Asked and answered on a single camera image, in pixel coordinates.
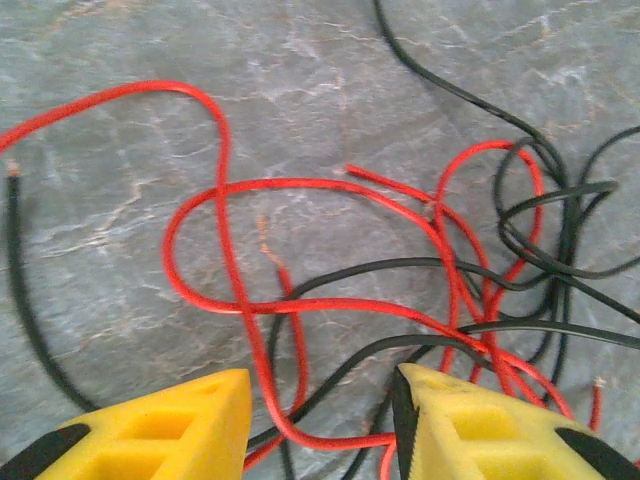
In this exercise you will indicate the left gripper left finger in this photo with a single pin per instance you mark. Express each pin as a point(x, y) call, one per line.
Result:
point(220, 415)

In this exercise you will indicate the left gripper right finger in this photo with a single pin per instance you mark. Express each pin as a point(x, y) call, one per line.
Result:
point(450, 430)

